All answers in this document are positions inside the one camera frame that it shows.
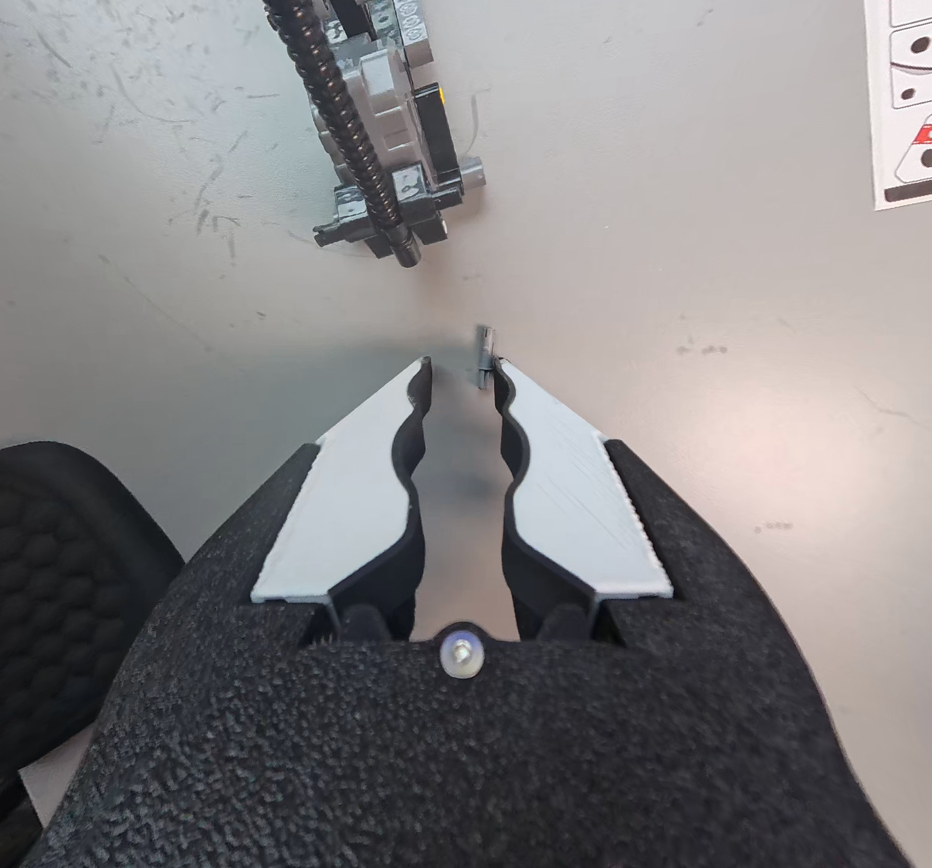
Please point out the grey connector pin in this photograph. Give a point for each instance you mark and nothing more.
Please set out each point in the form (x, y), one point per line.
(486, 355)

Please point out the black mesh chair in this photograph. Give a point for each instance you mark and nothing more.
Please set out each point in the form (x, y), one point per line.
(58, 555)

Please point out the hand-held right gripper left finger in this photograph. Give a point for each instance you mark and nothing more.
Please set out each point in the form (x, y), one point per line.
(342, 504)

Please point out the partly built grey black model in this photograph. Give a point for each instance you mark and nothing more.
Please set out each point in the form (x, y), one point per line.
(378, 82)

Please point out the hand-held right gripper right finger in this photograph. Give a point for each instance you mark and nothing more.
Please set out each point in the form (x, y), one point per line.
(582, 511)

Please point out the grey desk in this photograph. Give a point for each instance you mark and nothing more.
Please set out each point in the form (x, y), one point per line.
(655, 300)

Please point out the sticker sheet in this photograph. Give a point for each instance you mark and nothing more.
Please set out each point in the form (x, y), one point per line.
(881, 82)

